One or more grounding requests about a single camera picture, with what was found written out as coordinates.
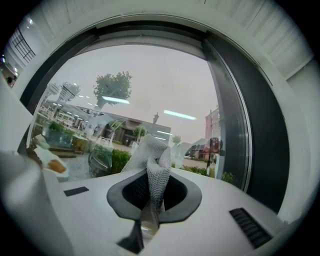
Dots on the grey cloth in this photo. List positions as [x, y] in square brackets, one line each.
[156, 185]

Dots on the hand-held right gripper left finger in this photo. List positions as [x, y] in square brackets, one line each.
[95, 212]

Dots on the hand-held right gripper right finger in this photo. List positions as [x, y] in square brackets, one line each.
[212, 225]

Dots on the black mezzanine railing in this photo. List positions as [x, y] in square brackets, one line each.
[22, 47]

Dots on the large window glass pane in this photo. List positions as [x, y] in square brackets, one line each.
[162, 87]

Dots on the black window frame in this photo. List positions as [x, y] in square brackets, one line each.
[265, 125]

